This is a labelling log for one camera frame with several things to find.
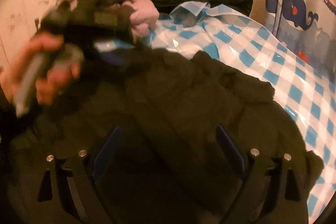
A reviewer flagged person left hand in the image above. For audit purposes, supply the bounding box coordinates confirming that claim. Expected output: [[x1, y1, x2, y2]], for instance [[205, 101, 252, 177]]
[[1, 32, 83, 105]]

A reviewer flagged blue white checkered bed cover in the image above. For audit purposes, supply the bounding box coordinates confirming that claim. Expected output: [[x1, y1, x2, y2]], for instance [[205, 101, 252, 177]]
[[93, 0, 336, 224]]

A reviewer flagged black puffer jacket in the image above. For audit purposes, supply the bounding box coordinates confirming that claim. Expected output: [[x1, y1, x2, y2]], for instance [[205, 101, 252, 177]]
[[1, 48, 323, 223]]

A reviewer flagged whale pattern curtain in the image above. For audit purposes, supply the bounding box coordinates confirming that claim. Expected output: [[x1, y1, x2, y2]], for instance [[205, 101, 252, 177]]
[[265, 0, 335, 81]]

